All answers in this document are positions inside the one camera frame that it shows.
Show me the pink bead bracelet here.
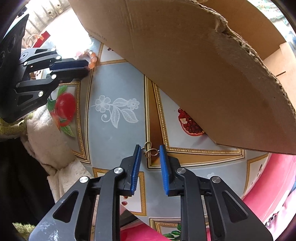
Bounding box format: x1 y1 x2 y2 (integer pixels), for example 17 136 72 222
75 49 97 69

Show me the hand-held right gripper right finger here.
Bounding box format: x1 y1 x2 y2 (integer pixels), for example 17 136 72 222
159 145 274 241

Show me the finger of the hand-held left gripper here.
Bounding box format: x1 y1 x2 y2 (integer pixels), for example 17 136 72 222
20 47 90 70
5 67 90 123

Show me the pink printed blanket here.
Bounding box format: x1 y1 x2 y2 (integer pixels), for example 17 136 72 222
120 153 296 241

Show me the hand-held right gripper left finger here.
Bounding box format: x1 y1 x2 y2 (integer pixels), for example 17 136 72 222
28 144 142 241

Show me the white fluffy cloth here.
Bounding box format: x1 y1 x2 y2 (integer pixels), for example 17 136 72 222
21 105 93 202

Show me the red gift bag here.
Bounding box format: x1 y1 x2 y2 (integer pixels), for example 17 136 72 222
24 31 51 47

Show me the brown cardboard box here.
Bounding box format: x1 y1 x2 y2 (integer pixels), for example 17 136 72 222
68 0 296 155

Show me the gold loop earring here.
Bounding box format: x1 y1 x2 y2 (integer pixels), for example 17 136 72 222
144 142 160 158

